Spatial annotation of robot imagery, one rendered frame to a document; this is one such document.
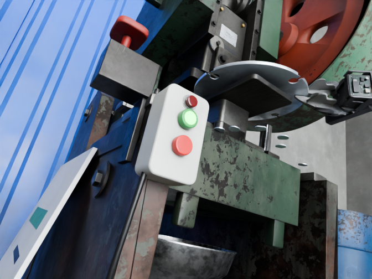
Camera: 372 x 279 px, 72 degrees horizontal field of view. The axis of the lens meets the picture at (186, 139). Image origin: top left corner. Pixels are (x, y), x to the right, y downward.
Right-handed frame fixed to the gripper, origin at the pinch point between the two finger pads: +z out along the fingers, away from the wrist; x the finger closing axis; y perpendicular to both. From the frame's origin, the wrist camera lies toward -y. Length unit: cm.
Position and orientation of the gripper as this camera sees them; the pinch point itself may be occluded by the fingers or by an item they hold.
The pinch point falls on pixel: (298, 96)
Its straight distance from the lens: 71.7
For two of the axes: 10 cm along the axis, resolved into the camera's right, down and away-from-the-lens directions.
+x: -1.1, 9.3, -3.4
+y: -0.6, -3.5, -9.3
